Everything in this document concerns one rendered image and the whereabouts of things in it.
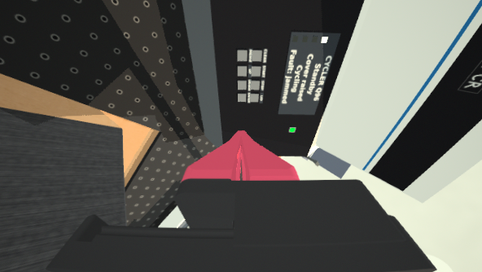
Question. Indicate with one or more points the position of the cream benchtop instrument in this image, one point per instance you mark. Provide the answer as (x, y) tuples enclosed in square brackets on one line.
[(392, 87)]

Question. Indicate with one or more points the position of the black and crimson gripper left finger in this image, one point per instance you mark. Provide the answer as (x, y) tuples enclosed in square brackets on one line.
[(223, 162)]

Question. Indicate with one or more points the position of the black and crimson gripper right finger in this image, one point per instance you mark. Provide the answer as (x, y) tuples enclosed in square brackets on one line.
[(259, 164)]

